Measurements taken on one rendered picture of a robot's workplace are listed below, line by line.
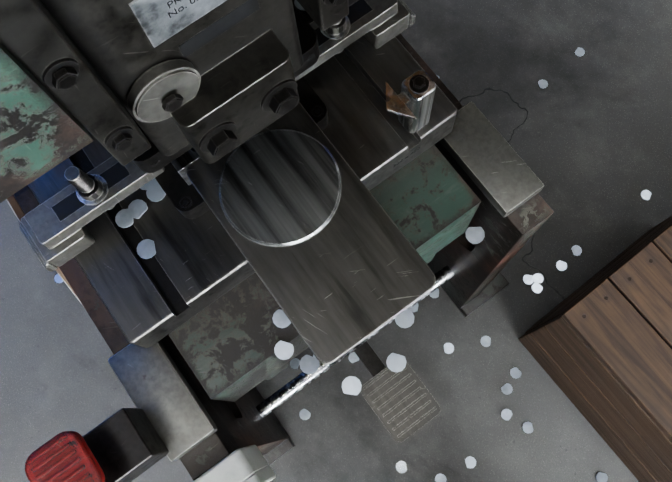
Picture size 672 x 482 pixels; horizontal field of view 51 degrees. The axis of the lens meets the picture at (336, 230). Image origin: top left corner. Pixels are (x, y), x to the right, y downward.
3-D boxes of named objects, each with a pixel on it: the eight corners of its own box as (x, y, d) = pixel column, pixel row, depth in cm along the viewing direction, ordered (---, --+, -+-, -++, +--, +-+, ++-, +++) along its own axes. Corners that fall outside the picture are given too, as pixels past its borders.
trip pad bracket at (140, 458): (196, 446, 90) (151, 454, 71) (133, 493, 89) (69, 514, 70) (171, 407, 92) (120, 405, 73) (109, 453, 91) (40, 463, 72)
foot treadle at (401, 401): (440, 410, 129) (443, 410, 124) (397, 444, 128) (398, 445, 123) (260, 169, 143) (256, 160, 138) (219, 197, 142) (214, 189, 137)
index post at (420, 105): (431, 121, 80) (439, 83, 71) (410, 136, 80) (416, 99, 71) (416, 103, 81) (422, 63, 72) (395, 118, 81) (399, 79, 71)
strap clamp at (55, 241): (178, 185, 80) (151, 153, 70) (52, 272, 78) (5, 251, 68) (150, 146, 81) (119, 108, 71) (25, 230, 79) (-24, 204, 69)
